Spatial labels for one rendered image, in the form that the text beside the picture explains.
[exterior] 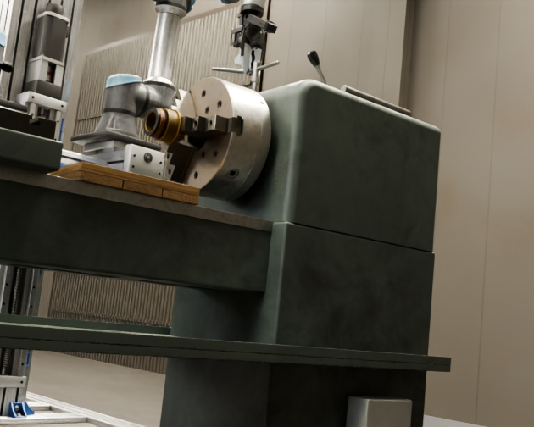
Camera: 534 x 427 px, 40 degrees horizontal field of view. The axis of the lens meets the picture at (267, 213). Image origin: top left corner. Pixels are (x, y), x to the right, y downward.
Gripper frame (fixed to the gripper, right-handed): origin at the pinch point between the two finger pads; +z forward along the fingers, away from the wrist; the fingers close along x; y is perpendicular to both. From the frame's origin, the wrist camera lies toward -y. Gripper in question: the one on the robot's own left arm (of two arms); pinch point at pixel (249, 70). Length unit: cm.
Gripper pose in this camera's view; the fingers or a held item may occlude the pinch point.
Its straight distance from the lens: 226.2
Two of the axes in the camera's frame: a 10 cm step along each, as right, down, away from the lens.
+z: -1.0, 9.9, -1.4
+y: -6.3, 0.5, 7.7
